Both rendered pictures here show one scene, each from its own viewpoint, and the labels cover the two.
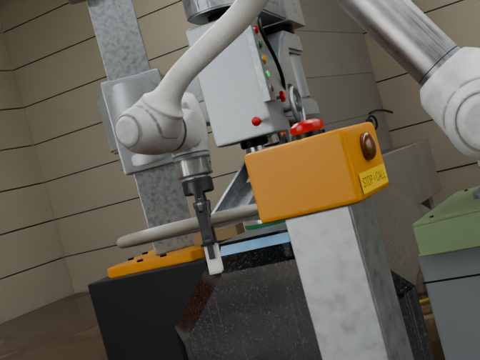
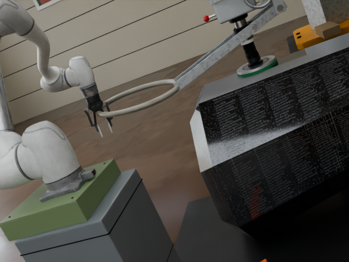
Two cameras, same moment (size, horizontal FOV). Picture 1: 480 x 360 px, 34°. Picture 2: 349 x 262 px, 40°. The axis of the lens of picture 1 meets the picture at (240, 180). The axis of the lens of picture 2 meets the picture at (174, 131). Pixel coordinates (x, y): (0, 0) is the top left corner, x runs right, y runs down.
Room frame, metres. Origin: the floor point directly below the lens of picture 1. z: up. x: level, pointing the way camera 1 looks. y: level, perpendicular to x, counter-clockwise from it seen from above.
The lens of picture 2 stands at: (1.85, -2.42, 1.44)
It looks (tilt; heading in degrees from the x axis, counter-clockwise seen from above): 16 degrees down; 82
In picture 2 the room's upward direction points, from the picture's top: 24 degrees counter-clockwise
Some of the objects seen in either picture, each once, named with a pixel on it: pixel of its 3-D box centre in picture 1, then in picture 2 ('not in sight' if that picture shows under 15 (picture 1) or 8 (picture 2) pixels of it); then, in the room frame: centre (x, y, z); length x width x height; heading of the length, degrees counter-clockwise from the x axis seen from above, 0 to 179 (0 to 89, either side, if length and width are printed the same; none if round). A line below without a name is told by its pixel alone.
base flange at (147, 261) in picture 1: (178, 251); (332, 25); (3.47, 0.35, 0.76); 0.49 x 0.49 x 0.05; 63
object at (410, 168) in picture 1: (382, 208); not in sight; (6.22, -1.04, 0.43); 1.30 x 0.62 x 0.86; 150
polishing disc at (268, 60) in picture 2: (273, 216); (255, 64); (2.74, -0.08, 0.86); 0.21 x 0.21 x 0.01
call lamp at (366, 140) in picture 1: (367, 146); not in sight; (0.86, -0.14, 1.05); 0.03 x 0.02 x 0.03; 153
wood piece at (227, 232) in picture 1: (218, 233); (327, 29); (3.32, 0.15, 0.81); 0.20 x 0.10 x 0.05; 71
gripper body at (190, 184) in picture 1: (200, 196); (94, 102); (1.89, 0.10, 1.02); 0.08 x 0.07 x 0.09; 178
